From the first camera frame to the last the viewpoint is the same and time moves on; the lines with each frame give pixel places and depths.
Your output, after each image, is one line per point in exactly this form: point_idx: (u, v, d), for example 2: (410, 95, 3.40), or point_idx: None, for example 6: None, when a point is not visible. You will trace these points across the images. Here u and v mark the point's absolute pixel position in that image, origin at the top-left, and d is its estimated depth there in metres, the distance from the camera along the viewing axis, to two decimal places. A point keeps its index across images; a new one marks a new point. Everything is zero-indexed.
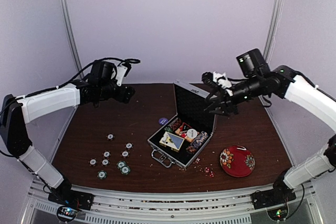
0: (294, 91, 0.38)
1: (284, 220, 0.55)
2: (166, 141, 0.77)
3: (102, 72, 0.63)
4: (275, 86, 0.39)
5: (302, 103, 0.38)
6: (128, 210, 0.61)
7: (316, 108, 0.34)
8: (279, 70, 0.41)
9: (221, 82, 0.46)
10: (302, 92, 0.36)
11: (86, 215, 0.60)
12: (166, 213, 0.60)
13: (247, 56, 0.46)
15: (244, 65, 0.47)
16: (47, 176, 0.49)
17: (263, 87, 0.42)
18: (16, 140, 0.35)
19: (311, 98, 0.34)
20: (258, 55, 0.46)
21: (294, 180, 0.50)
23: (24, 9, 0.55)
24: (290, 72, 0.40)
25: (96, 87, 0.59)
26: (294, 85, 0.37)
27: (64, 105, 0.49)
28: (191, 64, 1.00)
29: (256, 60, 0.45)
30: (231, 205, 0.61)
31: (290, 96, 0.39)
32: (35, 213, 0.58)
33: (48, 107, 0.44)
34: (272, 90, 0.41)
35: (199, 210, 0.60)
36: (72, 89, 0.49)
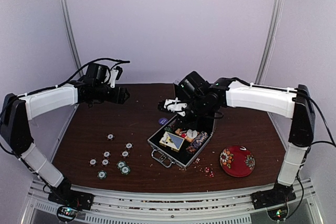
0: (235, 96, 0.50)
1: (284, 220, 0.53)
2: (166, 141, 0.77)
3: (96, 74, 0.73)
4: (215, 97, 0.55)
5: (244, 104, 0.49)
6: (128, 210, 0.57)
7: (254, 102, 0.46)
8: (214, 85, 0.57)
9: (170, 106, 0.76)
10: (240, 94, 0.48)
11: (86, 215, 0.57)
12: (166, 213, 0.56)
13: (186, 82, 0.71)
15: (187, 87, 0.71)
16: (48, 175, 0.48)
17: (205, 102, 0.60)
18: (19, 137, 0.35)
19: (251, 96, 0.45)
20: (193, 79, 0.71)
21: (287, 176, 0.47)
23: (24, 8, 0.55)
24: (223, 83, 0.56)
25: (91, 88, 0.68)
26: (231, 91, 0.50)
27: (64, 103, 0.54)
28: (191, 64, 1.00)
29: (195, 82, 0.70)
30: (231, 205, 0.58)
31: (232, 102, 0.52)
32: (35, 213, 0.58)
33: (49, 104, 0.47)
34: (214, 103, 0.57)
35: (199, 210, 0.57)
36: (70, 88, 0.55)
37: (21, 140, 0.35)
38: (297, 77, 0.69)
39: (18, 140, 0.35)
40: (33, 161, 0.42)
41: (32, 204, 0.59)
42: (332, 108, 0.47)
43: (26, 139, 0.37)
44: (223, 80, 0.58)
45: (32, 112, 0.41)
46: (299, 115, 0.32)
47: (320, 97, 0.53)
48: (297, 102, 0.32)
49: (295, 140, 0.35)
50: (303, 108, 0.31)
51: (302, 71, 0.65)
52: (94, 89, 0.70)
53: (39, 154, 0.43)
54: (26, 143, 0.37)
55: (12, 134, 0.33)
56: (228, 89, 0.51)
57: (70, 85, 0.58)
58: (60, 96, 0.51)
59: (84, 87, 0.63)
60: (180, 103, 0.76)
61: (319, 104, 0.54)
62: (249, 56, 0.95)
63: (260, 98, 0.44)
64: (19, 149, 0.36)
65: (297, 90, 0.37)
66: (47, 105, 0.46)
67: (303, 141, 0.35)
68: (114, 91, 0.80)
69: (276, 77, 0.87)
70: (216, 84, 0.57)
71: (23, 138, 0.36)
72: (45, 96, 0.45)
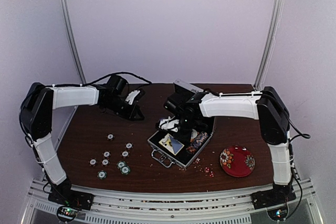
0: (207, 106, 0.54)
1: (284, 220, 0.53)
2: (166, 142, 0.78)
3: (117, 84, 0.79)
4: (192, 113, 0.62)
5: (217, 112, 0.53)
6: (128, 210, 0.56)
7: (225, 110, 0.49)
8: (190, 99, 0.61)
9: (164, 126, 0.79)
10: (212, 103, 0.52)
11: (86, 215, 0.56)
12: (166, 213, 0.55)
13: (168, 102, 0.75)
15: (170, 107, 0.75)
16: (53, 171, 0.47)
17: (186, 116, 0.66)
18: (41, 122, 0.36)
19: (221, 104, 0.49)
20: (174, 96, 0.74)
21: (279, 175, 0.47)
23: (24, 9, 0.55)
24: (198, 96, 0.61)
25: (111, 95, 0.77)
26: (203, 103, 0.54)
27: (85, 102, 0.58)
28: (191, 64, 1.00)
29: (174, 99, 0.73)
30: (231, 205, 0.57)
31: (208, 112, 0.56)
32: (35, 213, 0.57)
33: (71, 99, 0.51)
34: (192, 115, 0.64)
35: (199, 210, 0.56)
36: (93, 89, 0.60)
37: (40, 126, 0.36)
38: (297, 77, 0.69)
39: (38, 126, 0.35)
40: (44, 151, 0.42)
41: (32, 204, 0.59)
42: (332, 109, 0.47)
43: (46, 125, 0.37)
44: (199, 94, 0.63)
45: (55, 102, 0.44)
46: (265, 116, 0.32)
47: (320, 97, 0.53)
48: (259, 104, 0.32)
49: (269, 138, 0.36)
50: (265, 108, 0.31)
51: (302, 72, 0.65)
52: (112, 98, 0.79)
53: (51, 146, 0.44)
54: (45, 129, 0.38)
55: (34, 118, 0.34)
56: (200, 102, 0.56)
57: (92, 87, 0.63)
58: (80, 94, 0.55)
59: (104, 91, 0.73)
60: (172, 120, 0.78)
61: (319, 104, 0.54)
62: (249, 56, 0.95)
63: (228, 106, 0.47)
64: (38, 134, 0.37)
65: (262, 92, 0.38)
66: (69, 99, 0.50)
67: (276, 138, 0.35)
68: (131, 107, 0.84)
69: (276, 77, 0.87)
70: (191, 98, 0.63)
71: (42, 124, 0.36)
72: (68, 91, 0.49)
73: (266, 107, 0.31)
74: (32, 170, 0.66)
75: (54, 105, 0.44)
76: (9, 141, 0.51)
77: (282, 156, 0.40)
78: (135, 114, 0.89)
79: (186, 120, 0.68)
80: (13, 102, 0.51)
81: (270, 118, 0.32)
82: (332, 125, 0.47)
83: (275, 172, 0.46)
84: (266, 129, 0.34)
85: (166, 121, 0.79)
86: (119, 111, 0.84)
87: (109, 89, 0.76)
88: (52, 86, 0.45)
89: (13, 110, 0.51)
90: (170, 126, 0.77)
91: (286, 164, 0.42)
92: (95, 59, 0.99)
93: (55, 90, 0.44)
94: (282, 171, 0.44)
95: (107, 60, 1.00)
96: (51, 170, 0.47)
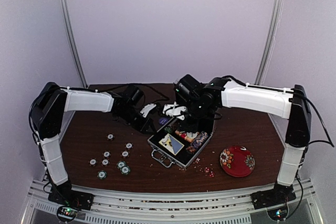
0: (231, 96, 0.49)
1: (284, 220, 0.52)
2: (166, 142, 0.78)
3: (134, 95, 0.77)
4: (209, 99, 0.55)
5: (240, 104, 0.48)
6: (128, 210, 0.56)
7: (251, 104, 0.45)
8: (209, 84, 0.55)
9: (168, 111, 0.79)
10: (237, 94, 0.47)
11: (86, 215, 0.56)
12: (166, 213, 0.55)
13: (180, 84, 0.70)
15: (182, 91, 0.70)
16: (54, 170, 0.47)
17: (201, 103, 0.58)
18: (50, 123, 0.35)
19: (248, 97, 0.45)
20: (188, 80, 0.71)
21: (287, 178, 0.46)
23: (24, 9, 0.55)
24: (218, 83, 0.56)
25: (125, 105, 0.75)
26: (228, 91, 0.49)
27: (99, 107, 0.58)
28: (191, 64, 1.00)
29: (189, 84, 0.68)
30: (231, 205, 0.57)
31: (229, 103, 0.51)
32: (35, 213, 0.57)
33: (85, 104, 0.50)
34: (208, 103, 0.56)
35: (199, 210, 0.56)
36: (108, 96, 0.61)
37: (49, 126, 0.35)
38: (297, 77, 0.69)
39: (47, 126, 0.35)
40: (50, 151, 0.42)
41: (32, 204, 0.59)
42: (332, 109, 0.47)
43: (55, 126, 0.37)
44: (218, 80, 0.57)
45: (69, 105, 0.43)
46: (295, 116, 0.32)
47: (320, 98, 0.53)
48: (292, 103, 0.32)
49: (293, 140, 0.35)
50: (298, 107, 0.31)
51: (302, 72, 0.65)
52: (127, 108, 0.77)
53: (58, 147, 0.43)
54: (53, 130, 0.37)
55: (44, 118, 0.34)
56: (222, 89, 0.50)
57: (107, 94, 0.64)
58: (95, 100, 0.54)
59: (119, 100, 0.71)
60: (178, 107, 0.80)
61: (319, 105, 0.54)
62: (249, 56, 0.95)
63: (257, 99, 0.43)
64: (46, 133, 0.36)
65: (294, 90, 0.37)
66: (83, 104, 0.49)
67: (300, 141, 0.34)
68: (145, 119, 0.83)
69: (276, 77, 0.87)
70: (210, 83, 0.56)
71: (52, 124, 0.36)
72: (83, 95, 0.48)
73: (299, 106, 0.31)
74: (32, 170, 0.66)
75: (67, 108, 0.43)
76: (9, 141, 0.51)
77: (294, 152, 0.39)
78: (147, 128, 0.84)
79: (200, 107, 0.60)
80: (12, 102, 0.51)
81: (301, 118, 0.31)
82: (332, 125, 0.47)
83: (282, 170, 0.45)
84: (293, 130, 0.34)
85: (171, 107, 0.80)
86: (132, 122, 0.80)
87: (125, 98, 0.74)
88: (67, 88, 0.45)
89: (13, 110, 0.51)
90: (176, 113, 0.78)
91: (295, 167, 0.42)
92: (95, 59, 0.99)
93: (70, 93, 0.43)
94: (287, 170, 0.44)
95: (107, 60, 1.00)
96: (53, 170, 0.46)
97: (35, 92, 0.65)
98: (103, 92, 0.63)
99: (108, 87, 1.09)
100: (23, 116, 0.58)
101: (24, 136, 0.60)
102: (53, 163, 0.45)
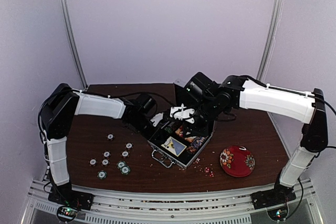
0: (251, 96, 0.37)
1: (284, 220, 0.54)
2: (168, 146, 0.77)
3: (145, 103, 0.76)
4: (227, 99, 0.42)
5: (260, 107, 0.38)
6: (128, 210, 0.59)
7: (275, 107, 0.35)
8: (225, 83, 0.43)
9: (177, 114, 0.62)
10: (256, 96, 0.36)
11: (86, 215, 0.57)
12: (166, 213, 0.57)
13: (191, 84, 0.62)
15: (193, 90, 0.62)
16: (57, 170, 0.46)
17: (217, 103, 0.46)
18: (60, 125, 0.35)
19: (271, 99, 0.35)
20: (200, 80, 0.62)
21: (290, 178, 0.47)
23: (24, 9, 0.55)
24: (237, 82, 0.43)
25: (137, 114, 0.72)
26: (245, 92, 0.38)
27: (109, 114, 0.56)
28: (191, 64, 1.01)
29: (201, 84, 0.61)
30: (230, 205, 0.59)
31: (245, 104, 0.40)
32: (35, 213, 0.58)
33: (95, 109, 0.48)
34: (227, 104, 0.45)
35: (199, 210, 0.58)
36: (121, 103, 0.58)
37: (58, 128, 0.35)
38: (297, 77, 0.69)
39: (56, 127, 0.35)
40: (55, 151, 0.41)
41: (32, 204, 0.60)
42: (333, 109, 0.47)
43: (64, 129, 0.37)
44: (234, 77, 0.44)
45: (79, 108, 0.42)
46: (314, 121, 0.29)
47: None
48: (316, 108, 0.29)
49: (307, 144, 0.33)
50: (323, 113, 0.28)
51: (302, 72, 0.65)
52: (138, 116, 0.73)
53: (63, 148, 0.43)
54: (62, 132, 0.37)
55: (54, 119, 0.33)
56: (242, 89, 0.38)
57: (120, 100, 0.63)
58: (107, 106, 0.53)
59: (132, 107, 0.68)
60: (187, 109, 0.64)
61: None
62: (249, 56, 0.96)
63: (285, 104, 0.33)
64: (53, 134, 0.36)
65: (315, 95, 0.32)
66: (93, 108, 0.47)
67: (317, 146, 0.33)
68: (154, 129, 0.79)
69: (276, 77, 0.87)
70: (226, 82, 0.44)
71: (60, 127, 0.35)
72: (95, 99, 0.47)
73: (322, 112, 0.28)
74: (31, 170, 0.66)
75: (77, 111, 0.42)
76: (9, 142, 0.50)
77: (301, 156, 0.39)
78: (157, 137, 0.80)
79: (214, 107, 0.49)
80: (12, 102, 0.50)
81: (318, 124, 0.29)
82: (332, 125, 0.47)
83: (283, 171, 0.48)
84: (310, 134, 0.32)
85: (180, 109, 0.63)
86: (141, 130, 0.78)
87: (137, 106, 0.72)
88: (80, 92, 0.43)
89: (13, 110, 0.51)
90: (185, 116, 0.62)
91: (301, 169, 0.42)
92: (95, 59, 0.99)
93: (81, 96, 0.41)
94: (292, 171, 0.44)
95: (106, 60, 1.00)
96: (55, 170, 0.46)
97: (35, 92, 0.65)
98: (116, 99, 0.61)
99: (107, 87, 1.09)
100: (23, 116, 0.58)
101: (24, 136, 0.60)
102: (57, 163, 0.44)
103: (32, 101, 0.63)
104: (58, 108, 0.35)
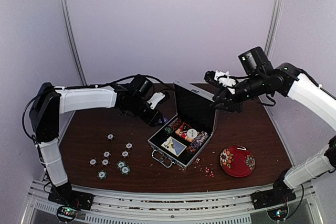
0: (303, 90, 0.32)
1: (284, 220, 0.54)
2: (168, 145, 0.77)
3: (141, 86, 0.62)
4: (279, 84, 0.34)
5: (308, 103, 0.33)
6: (128, 210, 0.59)
7: (323, 111, 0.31)
8: (281, 67, 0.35)
9: (222, 80, 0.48)
10: (309, 93, 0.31)
11: (86, 215, 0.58)
12: (166, 213, 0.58)
13: (249, 53, 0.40)
15: (247, 63, 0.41)
16: (53, 172, 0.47)
17: (266, 85, 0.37)
18: (46, 128, 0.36)
19: (323, 104, 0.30)
20: (260, 53, 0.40)
21: (295, 180, 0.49)
23: (25, 9, 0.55)
24: (293, 70, 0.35)
25: (133, 98, 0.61)
26: (300, 84, 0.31)
27: (101, 104, 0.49)
28: (191, 64, 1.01)
29: (260, 58, 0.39)
30: (231, 205, 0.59)
31: (293, 94, 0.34)
32: (35, 213, 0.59)
33: (85, 103, 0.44)
34: (277, 88, 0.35)
35: (199, 210, 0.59)
36: (109, 92, 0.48)
37: (45, 130, 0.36)
38: None
39: (44, 129, 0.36)
40: (49, 154, 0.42)
41: (32, 204, 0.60)
42: None
43: (51, 131, 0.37)
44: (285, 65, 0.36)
45: (64, 107, 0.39)
46: None
47: None
48: None
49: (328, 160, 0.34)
50: None
51: None
52: (135, 102, 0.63)
53: (56, 150, 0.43)
54: (51, 134, 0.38)
55: (40, 123, 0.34)
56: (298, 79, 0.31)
57: (109, 87, 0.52)
58: (98, 97, 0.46)
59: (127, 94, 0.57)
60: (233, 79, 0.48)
61: None
62: None
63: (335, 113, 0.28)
64: (42, 136, 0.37)
65: None
66: (80, 104, 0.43)
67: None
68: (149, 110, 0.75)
69: None
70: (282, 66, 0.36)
71: (48, 129, 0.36)
72: (82, 94, 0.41)
73: None
74: (31, 170, 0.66)
75: (62, 110, 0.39)
76: (8, 142, 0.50)
77: (315, 166, 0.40)
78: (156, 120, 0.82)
79: (262, 88, 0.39)
80: (12, 102, 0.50)
81: None
82: None
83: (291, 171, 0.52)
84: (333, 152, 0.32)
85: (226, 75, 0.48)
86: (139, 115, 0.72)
87: (132, 92, 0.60)
88: (61, 88, 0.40)
89: (13, 110, 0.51)
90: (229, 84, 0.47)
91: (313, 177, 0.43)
92: (95, 59, 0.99)
93: (63, 94, 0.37)
94: (303, 174, 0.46)
95: (107, 60, 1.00)
96: (51, 172, 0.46)
97: (35, 92, 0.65)
98: (104, 84, 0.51)
99: None
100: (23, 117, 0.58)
101: (24, 136, 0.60)
102: (52, 165, 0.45)
103: None
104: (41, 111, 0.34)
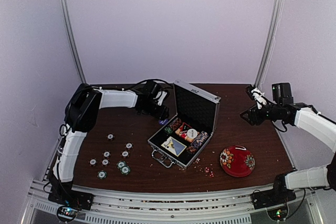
0: (303, 116, 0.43)
1: (284, 220, 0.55)
2: (168, 145, 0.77)
3: (153, 89, 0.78)
4: (285, 115, 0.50)
5: (308, 128, 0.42)
6: (128, 210, 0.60)
7: (315, 129, 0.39)
8: (293, 103, 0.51)
9: (256, 95, 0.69)
10: (306, 117, 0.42)
11: (86, 215, 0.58)
12: (166, 213, 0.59)
13: (278, 86, 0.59)
15: (274, 92, 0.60)
16: (65, 167, 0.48)
17: (278, 113, 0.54)
18: (86, 119, 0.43)
19: (314, 121, 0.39)
20: (287, 88, 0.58)
21: (294, 182, 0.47)
23: (24, 10, 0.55)
24: (301, 105, 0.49)
25: (146, 99, 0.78)
26: (301, 111, 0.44)
27: (125, 104, 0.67)
28: (191, 64, 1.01)
29: (284, 93, 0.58)
30: (230, 205, 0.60)
31: (298, 123, 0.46)
32: (35, 214, 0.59)
33: (115, 101, 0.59)
34: (283, 117, 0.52)
35: (199, 210, 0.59)
36: (132, 94, 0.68)
37: (85, 123, 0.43)
38: (297, 77, 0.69)
39: (84, 121, 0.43)
40: (71, 146, 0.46)
41: (32, 204, 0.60)
42: (334, 110, 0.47)
43: (88, 124, 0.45)
44: (302, 104, 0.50)
45: (103, 103, 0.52)
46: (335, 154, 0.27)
47: (322, 97, 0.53)
48: None
49: (329, 182, 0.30)
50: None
51: (302, 72, 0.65)
52: (147, 101, 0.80)
53: (79, 145, 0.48)
54: (86, 126, 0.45)
55: (83, 116, 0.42)
56: (298, 109, 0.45)
57: (132, 91, 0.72)
58: (123, 97, 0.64)
59: (142, 96, 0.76)
60: (263, 98, 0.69)
61: (322, 105, 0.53)
62: (249, 56, 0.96)
63: (318, 126, 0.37)
64: (81, 128, 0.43)
65: None
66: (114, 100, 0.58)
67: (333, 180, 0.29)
68: (159, 108, 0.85)
69: (276, 76, 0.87)
70: (294, 103, 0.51)
71: (86, 121, 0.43)
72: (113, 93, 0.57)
73: None
74: (32, 170, 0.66)
75: (101, 105, 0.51)
76: (8, 142, 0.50)
77: (315, 173, 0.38)
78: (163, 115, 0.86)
79: (275, 115, 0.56)
80: (12, 102, 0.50)
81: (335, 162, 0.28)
82: None
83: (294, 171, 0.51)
84: (334, 172, 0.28)
85: (260, 92, 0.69)
86: (151, 112, 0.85)
87: (145, 94, 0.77)
88: (100, 89, 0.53)
89: (13, 110, 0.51)
90: (259, 99, 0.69)
91: (309, 185, 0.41)
92: (95, 59, 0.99)
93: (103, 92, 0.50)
94: (301, 178, 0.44)
95: (107, 59, 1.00)
96: (64, 166, 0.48)
97: (34, 92, 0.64)
98: (127, 90, 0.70)
99: (107, 86, 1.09)
100: (22, 117, 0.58)
101: (24, 136, 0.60)
102: (69, 158, 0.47)
103: (32, 101, 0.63)
104: (84, 106, 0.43)
